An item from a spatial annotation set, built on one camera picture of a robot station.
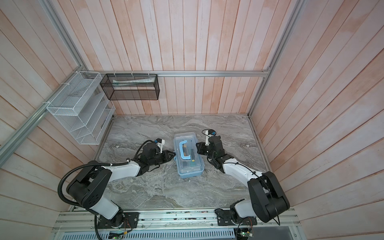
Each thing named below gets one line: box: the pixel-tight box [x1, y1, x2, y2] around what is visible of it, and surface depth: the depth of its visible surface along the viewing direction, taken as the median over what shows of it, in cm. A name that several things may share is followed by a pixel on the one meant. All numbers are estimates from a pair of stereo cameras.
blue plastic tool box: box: [173, 132, 205, 179], surface depth 87 cm
